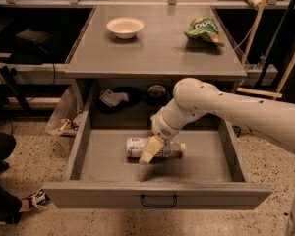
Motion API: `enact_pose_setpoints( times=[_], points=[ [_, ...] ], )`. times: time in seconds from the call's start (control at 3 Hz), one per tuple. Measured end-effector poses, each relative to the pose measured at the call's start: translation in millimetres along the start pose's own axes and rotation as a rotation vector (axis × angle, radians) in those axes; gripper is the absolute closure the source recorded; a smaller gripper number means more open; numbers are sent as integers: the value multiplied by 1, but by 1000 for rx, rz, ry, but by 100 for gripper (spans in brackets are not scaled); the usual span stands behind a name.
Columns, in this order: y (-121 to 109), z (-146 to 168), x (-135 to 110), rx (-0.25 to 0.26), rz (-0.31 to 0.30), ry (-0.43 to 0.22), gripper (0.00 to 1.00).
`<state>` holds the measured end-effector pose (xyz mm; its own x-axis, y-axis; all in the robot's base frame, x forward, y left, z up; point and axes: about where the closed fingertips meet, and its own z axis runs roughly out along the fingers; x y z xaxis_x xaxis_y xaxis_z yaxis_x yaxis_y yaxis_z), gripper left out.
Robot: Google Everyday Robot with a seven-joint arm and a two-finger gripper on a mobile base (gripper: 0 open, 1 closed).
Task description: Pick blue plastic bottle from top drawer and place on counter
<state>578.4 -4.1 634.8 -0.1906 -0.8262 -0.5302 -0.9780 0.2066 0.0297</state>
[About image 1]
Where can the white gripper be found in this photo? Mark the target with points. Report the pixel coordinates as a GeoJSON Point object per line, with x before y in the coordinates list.
{"type": "Point", "coordinates": [161, 128]}

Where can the clear plastic water bottle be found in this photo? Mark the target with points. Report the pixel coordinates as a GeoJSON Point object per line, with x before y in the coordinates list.
{"type": "Point", "coordinates": [135, 147]}

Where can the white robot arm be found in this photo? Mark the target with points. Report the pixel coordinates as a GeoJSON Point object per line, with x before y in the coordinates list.
{"type": "Point", "coordinates": [192, 99]}

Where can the grey open top drawer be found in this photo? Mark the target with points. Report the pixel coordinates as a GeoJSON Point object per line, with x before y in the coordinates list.
{"type": "Point", "coordinates": [211, 174]}

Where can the grey cabinet counter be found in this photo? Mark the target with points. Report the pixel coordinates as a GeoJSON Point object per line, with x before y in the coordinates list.
{"type": "Point", "coordinates": [160, 51]}

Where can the black tape roll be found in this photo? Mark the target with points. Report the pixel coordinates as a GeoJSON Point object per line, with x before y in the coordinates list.
{"type": "Point", "coordinates": [157, 95]}

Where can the clear plastic bin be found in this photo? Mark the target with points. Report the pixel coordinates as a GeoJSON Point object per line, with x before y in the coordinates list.
{"type": "Point", "coordinates": [59, 126]}

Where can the white paper bowl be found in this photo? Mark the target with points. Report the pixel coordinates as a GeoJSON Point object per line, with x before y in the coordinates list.
{"type": "Point", "coordinates": [125, 27]}

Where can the green chip bag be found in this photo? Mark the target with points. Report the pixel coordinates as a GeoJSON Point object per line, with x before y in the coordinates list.
{"type": "Point", "coordinates": [204, 28]}

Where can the black and white sneaker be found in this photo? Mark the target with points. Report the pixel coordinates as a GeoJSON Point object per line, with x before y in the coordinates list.
{"type": "Point", "coordinates": [38, 200]}

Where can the person's black trouser leg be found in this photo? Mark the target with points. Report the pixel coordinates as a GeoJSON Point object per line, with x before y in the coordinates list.
{"type": "Point", "coordinates": [9, 203]}

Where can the dark box on shelf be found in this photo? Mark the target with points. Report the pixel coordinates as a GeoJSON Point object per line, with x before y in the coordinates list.
{"type": "Point", "coordinates": [29, 36]}

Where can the wooden broom stick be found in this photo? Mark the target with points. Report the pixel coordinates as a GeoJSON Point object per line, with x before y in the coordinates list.
{"type": "Point", "coordinates": [253, 32]}

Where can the black drawer handle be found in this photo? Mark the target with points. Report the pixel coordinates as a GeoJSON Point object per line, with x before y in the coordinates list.
{"type": "Point", "coordinates": [159, 201]}

